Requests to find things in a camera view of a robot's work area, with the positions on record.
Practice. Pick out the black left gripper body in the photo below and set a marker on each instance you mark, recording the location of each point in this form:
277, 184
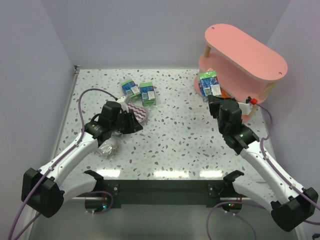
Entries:
130, 121

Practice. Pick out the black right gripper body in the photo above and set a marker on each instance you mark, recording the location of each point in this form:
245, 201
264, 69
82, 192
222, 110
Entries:
219, 106

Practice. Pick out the orange sponge box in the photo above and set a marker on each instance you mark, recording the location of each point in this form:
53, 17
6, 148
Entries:
224, 94

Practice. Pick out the purple striped sponge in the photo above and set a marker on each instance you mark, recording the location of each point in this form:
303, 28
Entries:
140, 112

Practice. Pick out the green sponge pack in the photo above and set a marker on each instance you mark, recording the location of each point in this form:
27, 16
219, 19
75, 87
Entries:
130, 89
209, 84
148, 95

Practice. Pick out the grey scrubber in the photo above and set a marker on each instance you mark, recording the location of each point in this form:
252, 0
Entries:
108, 148

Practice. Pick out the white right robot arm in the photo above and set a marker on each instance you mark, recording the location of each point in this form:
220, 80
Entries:
291, 203

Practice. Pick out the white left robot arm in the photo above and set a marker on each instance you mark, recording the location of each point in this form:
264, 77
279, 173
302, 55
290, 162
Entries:
45, 189

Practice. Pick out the pink three-tier shelf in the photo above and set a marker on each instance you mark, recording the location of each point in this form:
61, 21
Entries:
245, 67

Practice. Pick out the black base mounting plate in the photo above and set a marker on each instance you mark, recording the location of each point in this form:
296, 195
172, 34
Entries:
167, 192

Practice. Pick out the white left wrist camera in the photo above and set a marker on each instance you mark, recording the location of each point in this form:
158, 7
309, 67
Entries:
124, 101

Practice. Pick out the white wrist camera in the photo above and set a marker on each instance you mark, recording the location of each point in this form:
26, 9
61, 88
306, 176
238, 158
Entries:
124, 101
248, 106

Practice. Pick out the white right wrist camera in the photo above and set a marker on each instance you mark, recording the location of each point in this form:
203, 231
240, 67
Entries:
248, 106

